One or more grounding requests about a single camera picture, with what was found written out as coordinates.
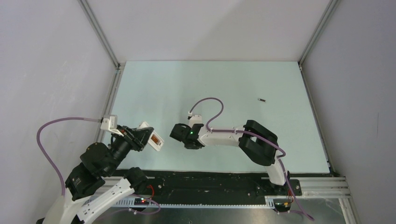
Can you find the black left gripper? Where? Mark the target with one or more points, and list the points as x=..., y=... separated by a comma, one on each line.
x=137, y=137

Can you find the white remote control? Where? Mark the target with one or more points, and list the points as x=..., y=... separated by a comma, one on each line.
x=155, y=141

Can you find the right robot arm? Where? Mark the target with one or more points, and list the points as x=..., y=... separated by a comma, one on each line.
x=257, y=142

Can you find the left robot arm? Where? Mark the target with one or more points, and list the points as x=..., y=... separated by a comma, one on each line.
x=98, y=162

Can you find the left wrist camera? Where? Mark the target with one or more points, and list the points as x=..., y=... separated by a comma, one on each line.
x=109, y=124

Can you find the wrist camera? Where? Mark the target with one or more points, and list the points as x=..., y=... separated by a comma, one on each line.
x=194, y=119
x=109, y=124

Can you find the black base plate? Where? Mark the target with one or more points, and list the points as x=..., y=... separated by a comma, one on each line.
x=211, y=188

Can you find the aluminium frame rail left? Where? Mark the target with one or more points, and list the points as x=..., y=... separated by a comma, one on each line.
x=111, y=79

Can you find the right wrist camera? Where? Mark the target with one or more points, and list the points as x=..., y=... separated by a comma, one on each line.
x=194, y=119

